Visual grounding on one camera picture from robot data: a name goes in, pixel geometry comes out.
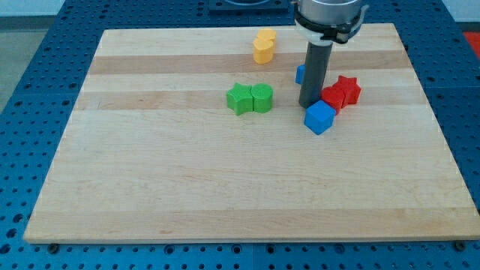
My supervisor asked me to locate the green cylinder block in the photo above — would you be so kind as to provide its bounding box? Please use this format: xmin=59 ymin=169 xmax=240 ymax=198
xmin=250 ymin=83 xmax=273 ymax=113

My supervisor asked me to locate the yellow heart block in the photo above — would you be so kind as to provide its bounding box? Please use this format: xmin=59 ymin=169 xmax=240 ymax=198
xmin=253 ymin=38 xmax=275 ymax=65

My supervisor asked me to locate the green star block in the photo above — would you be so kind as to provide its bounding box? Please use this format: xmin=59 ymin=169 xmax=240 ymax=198
xmin=226 ymin=82 xmax=254 ymax=116

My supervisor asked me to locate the yellow hexagon block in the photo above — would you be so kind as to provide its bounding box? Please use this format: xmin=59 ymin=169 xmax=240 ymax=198
xmin=256 ymin=28 xmax=277 ymax=45

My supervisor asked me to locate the blue cube block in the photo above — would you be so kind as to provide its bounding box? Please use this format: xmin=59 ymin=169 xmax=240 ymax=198
xmin=304 ymin=100 xmax=336 ymax=135

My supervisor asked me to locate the red star block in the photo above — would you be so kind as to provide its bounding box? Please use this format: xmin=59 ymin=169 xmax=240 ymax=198
xmin=334 ymin=75 xmax=362 ymax=107

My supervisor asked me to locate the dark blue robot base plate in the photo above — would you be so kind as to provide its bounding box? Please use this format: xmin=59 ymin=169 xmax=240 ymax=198
xmin=206 ymin=0 xmax=290 ymax=14

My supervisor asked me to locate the wooden board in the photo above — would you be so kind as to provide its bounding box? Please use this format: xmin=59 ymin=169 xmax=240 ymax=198
xmin=24 ymin=23 xmax=479 ymax=244

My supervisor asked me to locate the small blue block behind rod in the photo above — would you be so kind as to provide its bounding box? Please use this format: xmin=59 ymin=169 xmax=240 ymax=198
xmin=295 ymin=64 xmax=305 ymax=85

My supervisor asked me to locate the red round block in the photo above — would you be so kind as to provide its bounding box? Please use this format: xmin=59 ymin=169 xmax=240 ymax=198
xmin=320 ymin=86 xmax=345 ymax=115

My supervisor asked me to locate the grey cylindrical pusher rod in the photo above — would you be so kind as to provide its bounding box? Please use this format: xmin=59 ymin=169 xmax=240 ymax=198
xmin=298 ymin=43 xmax=332 ymax=109

